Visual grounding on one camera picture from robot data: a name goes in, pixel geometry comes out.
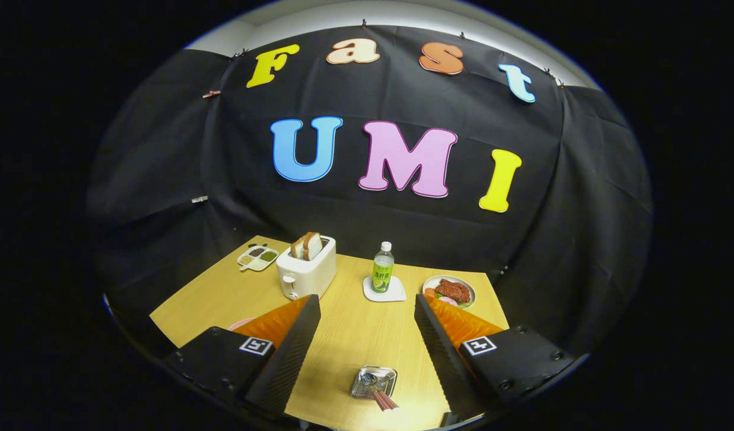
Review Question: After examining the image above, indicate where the plate of meat and vegetables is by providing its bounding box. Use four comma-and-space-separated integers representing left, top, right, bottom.
422, 275, 476, 310

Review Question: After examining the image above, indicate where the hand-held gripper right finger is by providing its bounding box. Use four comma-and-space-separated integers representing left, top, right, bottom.
413, 293, 577, 427

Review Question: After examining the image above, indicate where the spoon with checked handle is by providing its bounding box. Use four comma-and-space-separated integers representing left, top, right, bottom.
367, 374, 399, 409

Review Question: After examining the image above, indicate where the green drink bottle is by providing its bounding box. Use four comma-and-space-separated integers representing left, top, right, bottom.
371, 241, 395, 294

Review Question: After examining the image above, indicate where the white divided condiment dish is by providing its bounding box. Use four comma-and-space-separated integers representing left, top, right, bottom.
237, 244, 279, 272

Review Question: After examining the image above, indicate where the white coaster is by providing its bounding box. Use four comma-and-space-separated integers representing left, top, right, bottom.
363, 275, 407, 302

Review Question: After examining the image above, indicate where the fork with checked handle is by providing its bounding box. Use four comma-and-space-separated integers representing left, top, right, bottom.
360, 372, 391, 412

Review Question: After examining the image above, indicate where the white toaster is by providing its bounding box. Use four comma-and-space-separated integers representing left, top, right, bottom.
276, 235, 337, 301

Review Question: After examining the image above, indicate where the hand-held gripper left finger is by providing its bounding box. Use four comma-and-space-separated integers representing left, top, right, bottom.
163, 294, 322, 420

